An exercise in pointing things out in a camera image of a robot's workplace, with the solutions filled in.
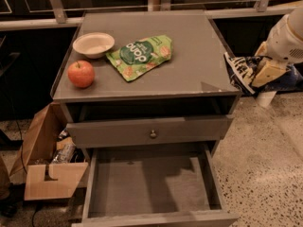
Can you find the brown cardboard box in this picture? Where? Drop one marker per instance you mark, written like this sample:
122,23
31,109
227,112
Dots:
57,181

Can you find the open grey middle drawer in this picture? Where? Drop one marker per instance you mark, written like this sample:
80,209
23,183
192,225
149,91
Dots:
172,185

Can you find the green snack bag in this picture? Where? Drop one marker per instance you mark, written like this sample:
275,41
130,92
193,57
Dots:
135,59

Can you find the white slanted pole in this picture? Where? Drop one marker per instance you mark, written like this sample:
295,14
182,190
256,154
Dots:
264,99

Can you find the blue chip bag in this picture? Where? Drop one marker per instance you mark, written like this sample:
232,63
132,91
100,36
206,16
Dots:
242,71

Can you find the grey top drawer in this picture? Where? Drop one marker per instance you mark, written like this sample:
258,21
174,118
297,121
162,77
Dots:
136,132

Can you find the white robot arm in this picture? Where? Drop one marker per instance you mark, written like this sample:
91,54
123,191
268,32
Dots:
283,46

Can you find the red apple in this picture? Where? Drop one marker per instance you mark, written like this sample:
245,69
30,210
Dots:
81,74

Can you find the round metal drawer knob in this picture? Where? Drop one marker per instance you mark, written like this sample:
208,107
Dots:
153,134

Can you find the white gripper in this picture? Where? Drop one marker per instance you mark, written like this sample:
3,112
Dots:
283,42

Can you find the grey drawer cabinet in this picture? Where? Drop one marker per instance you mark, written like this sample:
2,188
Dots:
194,82

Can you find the metal railing frame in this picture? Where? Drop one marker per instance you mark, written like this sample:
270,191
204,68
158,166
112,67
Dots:
23,14

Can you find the white paper bowl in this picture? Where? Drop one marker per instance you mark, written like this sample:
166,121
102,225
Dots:
93,45

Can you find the clutter inside cardboard box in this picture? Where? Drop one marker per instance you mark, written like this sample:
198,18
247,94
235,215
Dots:
66,151

